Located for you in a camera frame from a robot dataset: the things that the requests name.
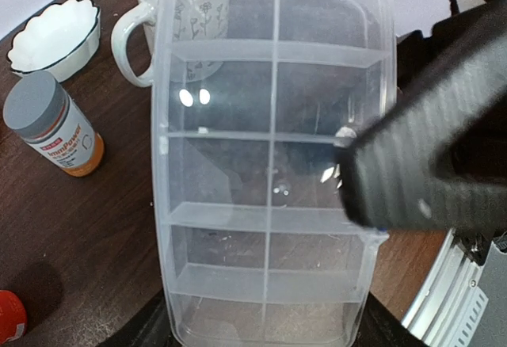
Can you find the orange pill bottle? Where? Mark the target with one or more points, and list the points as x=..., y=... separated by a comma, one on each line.
x=13, y=317

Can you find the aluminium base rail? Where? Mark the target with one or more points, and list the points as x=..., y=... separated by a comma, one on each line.
x=462, y=301

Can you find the clear plastic pill organizer box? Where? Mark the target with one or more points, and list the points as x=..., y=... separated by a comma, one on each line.
x=254, y=104

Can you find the grey cap supplement bottle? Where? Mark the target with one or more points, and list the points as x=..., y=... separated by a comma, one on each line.
x=40, y=111

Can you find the white scalloped bowl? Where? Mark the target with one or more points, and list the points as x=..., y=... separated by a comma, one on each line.
x=61, y=40

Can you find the floral mug yellow inside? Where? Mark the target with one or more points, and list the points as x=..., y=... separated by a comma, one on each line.
x=138, y=26

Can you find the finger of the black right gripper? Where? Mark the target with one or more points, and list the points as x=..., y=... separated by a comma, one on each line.
x=393, y=176

